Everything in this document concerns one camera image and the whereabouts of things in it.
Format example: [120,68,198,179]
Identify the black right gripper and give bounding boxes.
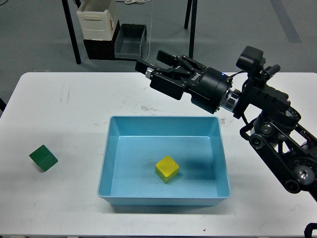
[135,50,231,114]

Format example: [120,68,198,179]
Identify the yellow block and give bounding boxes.
[155,155,179,183]

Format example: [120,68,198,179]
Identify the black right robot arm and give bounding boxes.
[135,46,317,197]

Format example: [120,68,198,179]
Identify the black box under crate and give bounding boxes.
[83,21,120,60]

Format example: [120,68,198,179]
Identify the blue plastic box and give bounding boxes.
[98,116,231,206]

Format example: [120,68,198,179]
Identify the black table leg right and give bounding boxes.
[184,0,198,58]

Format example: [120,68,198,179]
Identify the black table leg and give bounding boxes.
[61,0,81,64]
[184,0,198,58]

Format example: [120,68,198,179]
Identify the grey open bin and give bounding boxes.
[114,24,147,60]

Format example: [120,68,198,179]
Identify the cream plastic crate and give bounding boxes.
[77,0,118,41]

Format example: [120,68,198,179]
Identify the black table leg left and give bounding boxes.
[61,0,81,64]

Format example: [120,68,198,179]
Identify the green block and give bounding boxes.
[29,145,58,172]

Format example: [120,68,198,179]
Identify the white hanging cable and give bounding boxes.
[146,0,153,61]

